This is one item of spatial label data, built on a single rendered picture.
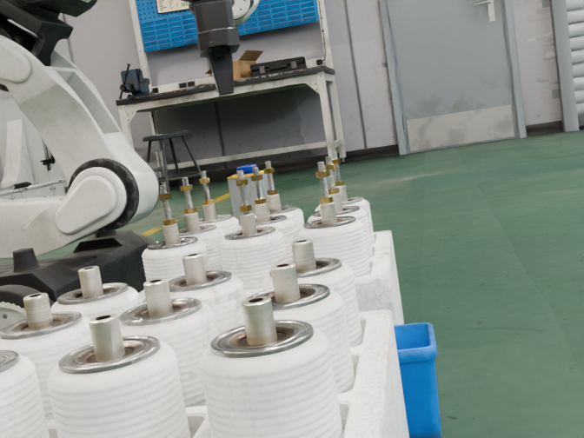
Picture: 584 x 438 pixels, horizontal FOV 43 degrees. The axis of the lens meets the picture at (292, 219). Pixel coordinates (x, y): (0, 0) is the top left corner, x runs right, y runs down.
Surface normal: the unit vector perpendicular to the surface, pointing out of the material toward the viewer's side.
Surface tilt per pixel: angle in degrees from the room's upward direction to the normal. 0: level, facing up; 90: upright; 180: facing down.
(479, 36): 90
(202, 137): 90
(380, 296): 90
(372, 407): 0
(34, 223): 101
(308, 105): 90
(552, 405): 0
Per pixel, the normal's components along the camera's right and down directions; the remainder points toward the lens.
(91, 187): -0.18, 0.15
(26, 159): 0.97, -0.12
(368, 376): -0.15, -0.98
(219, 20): 0.13, 0.11
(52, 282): 0.58, -0.78
